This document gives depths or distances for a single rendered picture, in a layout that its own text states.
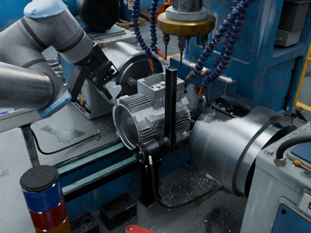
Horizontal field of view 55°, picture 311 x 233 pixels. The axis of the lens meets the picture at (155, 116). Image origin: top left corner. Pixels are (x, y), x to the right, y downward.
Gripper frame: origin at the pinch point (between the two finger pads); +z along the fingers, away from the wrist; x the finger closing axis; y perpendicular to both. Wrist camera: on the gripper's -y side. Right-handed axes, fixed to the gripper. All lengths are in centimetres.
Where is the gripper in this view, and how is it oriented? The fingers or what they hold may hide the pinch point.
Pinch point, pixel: (111, 102)
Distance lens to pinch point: 97.8
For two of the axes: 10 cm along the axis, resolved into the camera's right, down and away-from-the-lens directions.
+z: 4.0, 5.8, 7.1
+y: 6.9, -7.0, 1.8
